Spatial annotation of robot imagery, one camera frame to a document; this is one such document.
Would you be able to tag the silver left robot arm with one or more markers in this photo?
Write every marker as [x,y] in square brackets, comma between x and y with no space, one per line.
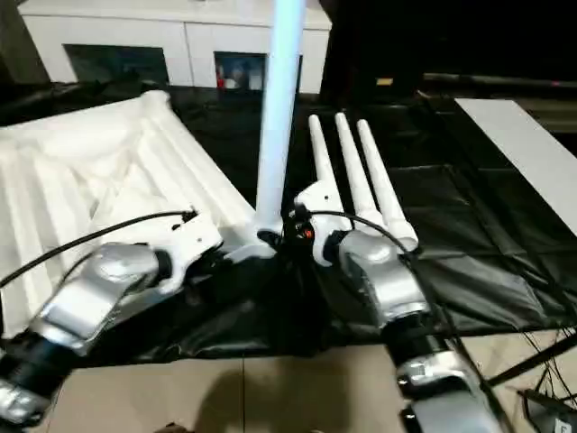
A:
[90,288]

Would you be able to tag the white cabinet with glass doors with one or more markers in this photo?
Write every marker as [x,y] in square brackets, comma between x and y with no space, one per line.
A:
[135,27]

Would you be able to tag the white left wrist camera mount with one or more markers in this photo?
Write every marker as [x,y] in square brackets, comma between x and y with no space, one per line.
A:
[194,239]

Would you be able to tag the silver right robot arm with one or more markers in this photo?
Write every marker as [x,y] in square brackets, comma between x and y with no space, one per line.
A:
[392,279]

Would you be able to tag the black power adapter white label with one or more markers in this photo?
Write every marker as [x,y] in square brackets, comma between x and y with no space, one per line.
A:
[550,415]

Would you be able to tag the white plastic table leg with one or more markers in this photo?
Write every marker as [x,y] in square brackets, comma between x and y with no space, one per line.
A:
[321,149]
[356,167]
[281,113]
[383,180]

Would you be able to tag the small white cup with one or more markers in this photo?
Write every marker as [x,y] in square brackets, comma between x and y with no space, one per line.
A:
[231,82]
[254,80]

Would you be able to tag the white flat board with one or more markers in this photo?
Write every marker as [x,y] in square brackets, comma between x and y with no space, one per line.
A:
[518,149]

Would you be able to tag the small tan label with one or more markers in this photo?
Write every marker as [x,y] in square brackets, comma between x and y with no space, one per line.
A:
[384,81]

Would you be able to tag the white plastic table top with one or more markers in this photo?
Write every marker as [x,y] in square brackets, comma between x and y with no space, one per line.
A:
[90,171]

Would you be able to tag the black work mat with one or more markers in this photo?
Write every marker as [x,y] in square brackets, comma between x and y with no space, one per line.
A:
[473,225]

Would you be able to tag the black metal stand frame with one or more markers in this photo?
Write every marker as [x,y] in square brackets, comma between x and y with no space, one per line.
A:
[532,361]

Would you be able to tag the black metal rail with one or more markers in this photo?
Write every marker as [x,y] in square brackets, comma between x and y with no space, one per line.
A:
[496,81]

